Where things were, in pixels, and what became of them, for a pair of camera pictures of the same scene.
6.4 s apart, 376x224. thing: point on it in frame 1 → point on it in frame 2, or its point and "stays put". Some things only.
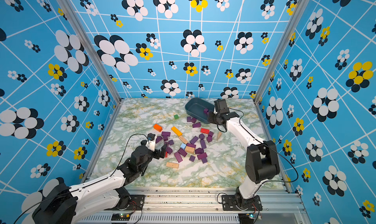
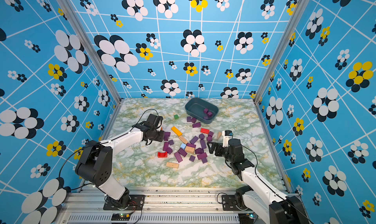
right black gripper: x=210 y=116 → x=219 y=145
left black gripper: x=158 y=154 → x=162 y=135
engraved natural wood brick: x=183 y=140 stays put
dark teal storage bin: x=195 y=107 stays put
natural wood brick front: x=174 y=165 stays put
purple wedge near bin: x=197 y=125 stays put
